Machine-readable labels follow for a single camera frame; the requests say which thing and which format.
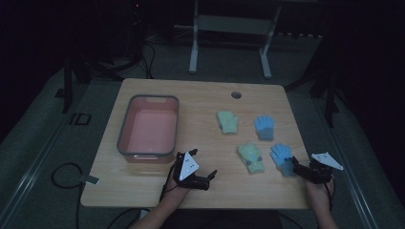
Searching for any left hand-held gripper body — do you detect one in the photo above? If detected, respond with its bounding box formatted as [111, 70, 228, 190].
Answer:
[173, 151, 212, 192]

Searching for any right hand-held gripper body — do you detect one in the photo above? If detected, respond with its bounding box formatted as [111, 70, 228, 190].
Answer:
[300, 152, 345, 185]

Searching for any blue and grey glove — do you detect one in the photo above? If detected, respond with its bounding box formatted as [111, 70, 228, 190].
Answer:
[269, 143, 296, 177]
[253, 114, 277, 141]

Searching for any person's right hand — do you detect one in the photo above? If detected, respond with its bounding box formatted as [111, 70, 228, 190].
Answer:
[305, 180, 336, 208]

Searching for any person's left hand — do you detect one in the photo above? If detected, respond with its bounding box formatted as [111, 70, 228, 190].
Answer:
[165, 177, 192, 204]

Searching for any green glove with blue pompoms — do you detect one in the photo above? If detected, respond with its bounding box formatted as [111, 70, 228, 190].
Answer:
[237, 142, 266, 175]

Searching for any plain green glove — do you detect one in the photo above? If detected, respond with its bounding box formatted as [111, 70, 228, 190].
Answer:
[216, 110, 240, 135]

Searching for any pink bin with grey rim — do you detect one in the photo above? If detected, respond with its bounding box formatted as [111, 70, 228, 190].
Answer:
[116, 94, 181, 164]

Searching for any black stand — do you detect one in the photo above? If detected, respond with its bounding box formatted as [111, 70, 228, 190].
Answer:
[55, 47, 151, 115]
[284, 60, 341, 129]

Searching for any grey flat plug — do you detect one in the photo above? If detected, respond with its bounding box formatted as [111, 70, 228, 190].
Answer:
[78, 174, 100, 186]

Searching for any white metal stand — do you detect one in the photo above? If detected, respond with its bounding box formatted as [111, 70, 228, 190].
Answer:
[188, 0, 284, 80]

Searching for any right hand-held gripper cable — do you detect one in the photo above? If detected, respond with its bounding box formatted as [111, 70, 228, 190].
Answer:
[324, 176, 336, 212]

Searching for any hand-held gripper cable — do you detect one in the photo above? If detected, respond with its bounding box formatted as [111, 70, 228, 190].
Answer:
[159, 163, 180, 202]
[324, 176, 336, 212]

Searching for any left hand-held gripper cable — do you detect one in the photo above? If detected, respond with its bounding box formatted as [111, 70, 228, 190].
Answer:
[159, 163, 180, 202]

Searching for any small black floor bracket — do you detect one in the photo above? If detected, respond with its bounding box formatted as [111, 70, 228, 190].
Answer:
[69, 112, 93, 126]

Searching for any black floor cable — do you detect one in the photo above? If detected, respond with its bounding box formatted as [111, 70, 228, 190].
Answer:
[51, 162, 88, 229]

